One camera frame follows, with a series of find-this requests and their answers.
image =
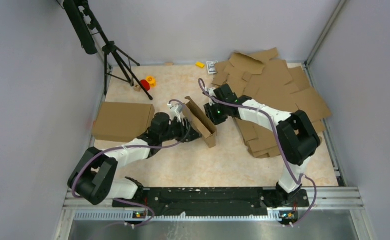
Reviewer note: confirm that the orange round toy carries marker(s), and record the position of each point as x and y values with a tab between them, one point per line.
151	81

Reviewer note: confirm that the small wooden cube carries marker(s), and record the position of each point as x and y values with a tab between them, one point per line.
137	88

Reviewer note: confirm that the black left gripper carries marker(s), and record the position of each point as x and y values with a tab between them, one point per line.
184	129

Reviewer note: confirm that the cardboard sheet pile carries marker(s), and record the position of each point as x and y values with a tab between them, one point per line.
268	80

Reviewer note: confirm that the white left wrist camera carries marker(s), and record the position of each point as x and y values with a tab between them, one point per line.
176	111

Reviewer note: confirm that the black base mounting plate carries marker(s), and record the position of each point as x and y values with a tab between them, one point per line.
216	201

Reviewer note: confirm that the black camera tripod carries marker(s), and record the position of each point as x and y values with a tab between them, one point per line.
86	26

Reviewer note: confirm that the folded closed cardboard box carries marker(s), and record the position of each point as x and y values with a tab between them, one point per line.
122	122

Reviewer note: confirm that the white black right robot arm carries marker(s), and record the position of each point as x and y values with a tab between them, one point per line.
296	138

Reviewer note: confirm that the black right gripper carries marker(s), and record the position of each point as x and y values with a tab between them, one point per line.
209	109

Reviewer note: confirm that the aluminium frame rail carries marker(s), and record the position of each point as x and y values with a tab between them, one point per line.
335	213

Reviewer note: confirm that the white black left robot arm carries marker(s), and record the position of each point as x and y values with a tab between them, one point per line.
93	179

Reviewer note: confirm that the playing card box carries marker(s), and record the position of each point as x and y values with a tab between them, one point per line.
211	67

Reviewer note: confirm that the red round toy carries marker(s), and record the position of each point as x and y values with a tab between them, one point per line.
146	85

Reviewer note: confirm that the cardboard box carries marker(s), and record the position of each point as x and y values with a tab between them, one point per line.
122	122
200	122

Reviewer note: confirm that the yellow block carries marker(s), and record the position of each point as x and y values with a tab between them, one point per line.
200	65

